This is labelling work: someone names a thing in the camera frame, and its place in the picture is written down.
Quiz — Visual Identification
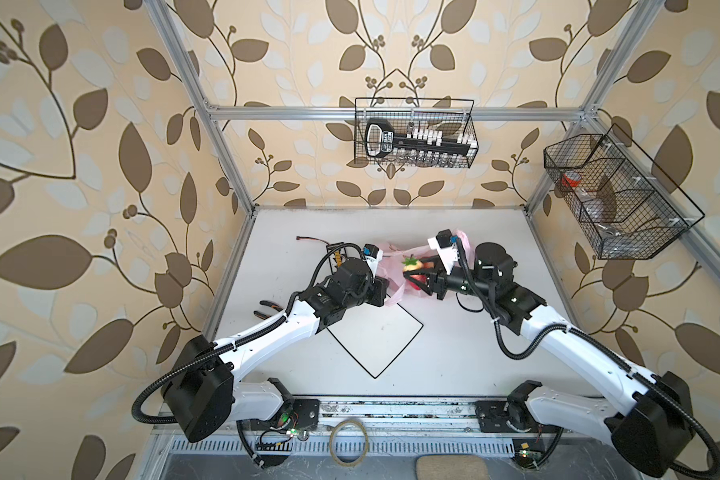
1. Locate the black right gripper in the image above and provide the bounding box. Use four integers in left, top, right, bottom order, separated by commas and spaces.
405, 255, 493, 302

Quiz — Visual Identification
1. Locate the pink plastic bag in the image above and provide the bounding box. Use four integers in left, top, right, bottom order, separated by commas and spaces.
377, 230, 473, 306

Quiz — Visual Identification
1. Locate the red fake strawberry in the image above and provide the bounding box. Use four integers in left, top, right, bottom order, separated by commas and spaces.
402, 256, 435, 272

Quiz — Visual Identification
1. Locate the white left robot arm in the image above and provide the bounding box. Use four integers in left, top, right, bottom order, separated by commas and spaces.
131, 258, 388, 442

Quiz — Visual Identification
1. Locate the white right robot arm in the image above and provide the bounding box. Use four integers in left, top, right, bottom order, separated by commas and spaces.
403, 234, 720, 479

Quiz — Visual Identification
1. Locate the white square board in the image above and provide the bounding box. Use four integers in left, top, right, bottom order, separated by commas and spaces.
326, 304, 424, 380

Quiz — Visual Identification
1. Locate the tape roll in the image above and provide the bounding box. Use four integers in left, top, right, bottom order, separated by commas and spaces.
328, 418, 370, 468

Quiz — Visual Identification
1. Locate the brown pad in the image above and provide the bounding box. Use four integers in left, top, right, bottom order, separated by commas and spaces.
415, 455, 490, 480

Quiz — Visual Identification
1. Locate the black wire back basket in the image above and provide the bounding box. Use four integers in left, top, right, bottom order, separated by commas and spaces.
353, 97, 480, 170

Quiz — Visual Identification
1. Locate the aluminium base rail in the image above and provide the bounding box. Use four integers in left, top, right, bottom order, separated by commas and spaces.
155, 394, 577, 436

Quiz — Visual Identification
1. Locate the black wire side basket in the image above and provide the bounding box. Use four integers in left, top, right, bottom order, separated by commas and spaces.
544, 124, 705, 260

